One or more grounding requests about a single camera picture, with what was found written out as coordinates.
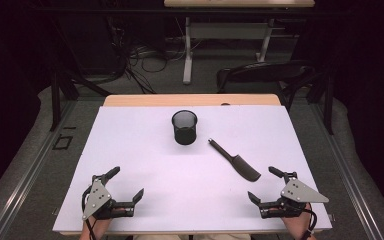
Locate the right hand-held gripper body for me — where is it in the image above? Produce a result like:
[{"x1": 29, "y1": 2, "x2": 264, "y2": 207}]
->
[{"x1": 259, "y1": 171, "x2": 330, "y2": 220}]

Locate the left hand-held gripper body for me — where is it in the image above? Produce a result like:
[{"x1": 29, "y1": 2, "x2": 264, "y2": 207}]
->
[{"x1": 81, "y1": 174, "x2": 136, "y2": 221}]

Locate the black mesh cup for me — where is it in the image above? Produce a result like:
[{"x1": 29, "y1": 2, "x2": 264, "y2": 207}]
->
[{"x1": 171, "y1": 109, "x2": 199, "y2": 146}]

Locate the person's left hand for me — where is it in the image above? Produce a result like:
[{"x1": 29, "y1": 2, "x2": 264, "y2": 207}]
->
[{"x1": 83, "y1": 207, "x2": 128, "y2": 236}]

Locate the person's right hand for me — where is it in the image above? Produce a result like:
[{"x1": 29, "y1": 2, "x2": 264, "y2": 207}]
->
[{"x1": 269, "y1": 203, "x2": 315, "y2": 237}]

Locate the white board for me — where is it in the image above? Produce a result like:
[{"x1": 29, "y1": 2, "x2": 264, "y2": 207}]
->
[{"x1": 52, "y1": 105, "x2": 334, "y2": 233}]

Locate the black metal stand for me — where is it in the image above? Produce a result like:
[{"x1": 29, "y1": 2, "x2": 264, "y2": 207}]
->
[
  {"x1": 305, "y1": 63, "x2": 336, "y2": 136},
  {"x1": 47, "y1": 14, "x2": 114, "y2": 133}
]

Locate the wooden table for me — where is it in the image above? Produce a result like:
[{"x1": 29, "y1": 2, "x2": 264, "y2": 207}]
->
[{"x1": 59, "y1": 93, "x2": 324, "y2": 236}]

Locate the black chair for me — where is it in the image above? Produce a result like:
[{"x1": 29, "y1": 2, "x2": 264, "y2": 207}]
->
[{"x1": 215, "y1": 59, "x2": 318, "y2": 112}]

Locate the wooden desk with white legs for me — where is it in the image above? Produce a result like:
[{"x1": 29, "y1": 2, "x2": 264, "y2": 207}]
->
[{"x1": 163, "y1": 0, "x2": 316, "y2": 86}]

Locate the black horizontal bar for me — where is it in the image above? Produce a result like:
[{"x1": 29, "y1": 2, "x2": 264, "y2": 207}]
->
[{"x1": 26, "y1": 5, "x2": 349, "y2": 17}]

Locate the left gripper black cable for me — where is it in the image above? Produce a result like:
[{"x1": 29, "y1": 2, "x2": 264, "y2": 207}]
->
[{"x1": 80, "y1": 184, "x2": 98, "y2": 240}]

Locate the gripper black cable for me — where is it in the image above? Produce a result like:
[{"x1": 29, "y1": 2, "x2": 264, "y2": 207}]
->
[
  {"x1": 299, "y1": 201, "x2": 318, "y2": 240},
  {"x1": 80, "y1": 184, "x2": 98, "y2": 240}
]

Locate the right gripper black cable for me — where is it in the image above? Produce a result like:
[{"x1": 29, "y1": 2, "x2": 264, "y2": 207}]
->
[{"x1": 299, "y1": 201, "x2": 318, "y2": 240}]

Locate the aluminium floor rail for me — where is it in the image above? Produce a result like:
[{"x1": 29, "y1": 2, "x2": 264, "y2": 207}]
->
[
  {"x1": 0, "y1": 99, "x2": 78, "y2": 240},
  {"x1": 308, "y1": 99, "x2": 384, "y2": 240}
]

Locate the tangle of black cables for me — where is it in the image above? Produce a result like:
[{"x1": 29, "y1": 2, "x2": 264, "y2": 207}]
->
[{"x1": 104, "y1": 14, "x2": 188, "y2": 95}]

